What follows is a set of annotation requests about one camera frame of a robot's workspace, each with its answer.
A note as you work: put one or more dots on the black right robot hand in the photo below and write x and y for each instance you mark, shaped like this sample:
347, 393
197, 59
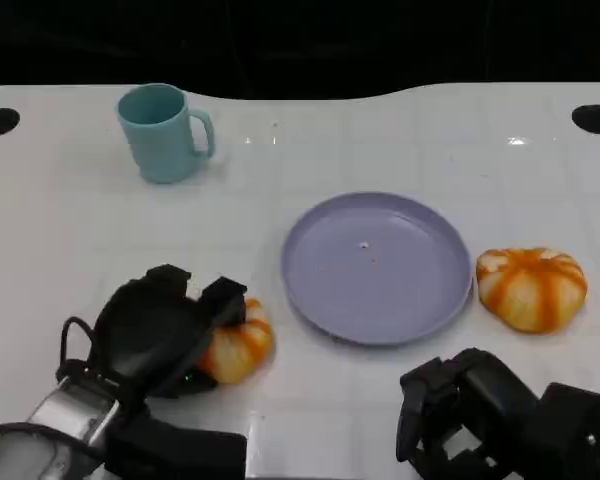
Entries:
485, 405

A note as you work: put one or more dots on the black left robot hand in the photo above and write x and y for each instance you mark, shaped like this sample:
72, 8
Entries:
150, 340

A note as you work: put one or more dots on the orange white toy bread roll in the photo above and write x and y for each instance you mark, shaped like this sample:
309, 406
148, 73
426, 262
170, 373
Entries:
530, 290
240, 345

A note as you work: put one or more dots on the lilac plate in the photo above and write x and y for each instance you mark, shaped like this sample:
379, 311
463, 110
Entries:
375, 280

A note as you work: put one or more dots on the pale green mug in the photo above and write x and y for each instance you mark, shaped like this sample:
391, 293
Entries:
157, 140

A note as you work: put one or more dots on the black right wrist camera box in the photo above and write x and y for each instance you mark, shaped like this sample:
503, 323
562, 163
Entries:
582, 435

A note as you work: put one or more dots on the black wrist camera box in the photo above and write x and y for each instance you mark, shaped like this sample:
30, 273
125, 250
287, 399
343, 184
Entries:
582, 435
180, 452

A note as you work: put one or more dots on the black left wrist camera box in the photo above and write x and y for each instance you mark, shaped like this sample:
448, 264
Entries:
180, 452

